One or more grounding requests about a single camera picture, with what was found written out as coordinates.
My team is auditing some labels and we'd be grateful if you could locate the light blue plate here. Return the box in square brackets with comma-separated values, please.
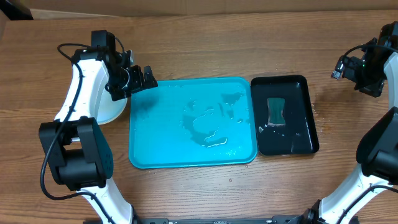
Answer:
[95, 90, 127, 125]

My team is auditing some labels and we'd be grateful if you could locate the green sponge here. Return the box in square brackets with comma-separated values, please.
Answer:
[267, 98, 285, 126]

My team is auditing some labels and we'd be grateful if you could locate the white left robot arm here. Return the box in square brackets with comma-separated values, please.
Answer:
[39, 30, 158, 223]

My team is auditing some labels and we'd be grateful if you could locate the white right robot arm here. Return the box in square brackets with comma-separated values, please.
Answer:
[291, 22, 397, 223]

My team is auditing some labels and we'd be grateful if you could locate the teal plastic tray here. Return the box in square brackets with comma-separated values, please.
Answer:
[129, 77, 257, 169]

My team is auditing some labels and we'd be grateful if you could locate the black plastic tray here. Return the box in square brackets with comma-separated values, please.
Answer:
[251, 75, 320, 156]

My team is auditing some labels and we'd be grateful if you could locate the dark object in corner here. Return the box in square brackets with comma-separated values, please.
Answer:
[1, 0, 34, 21]

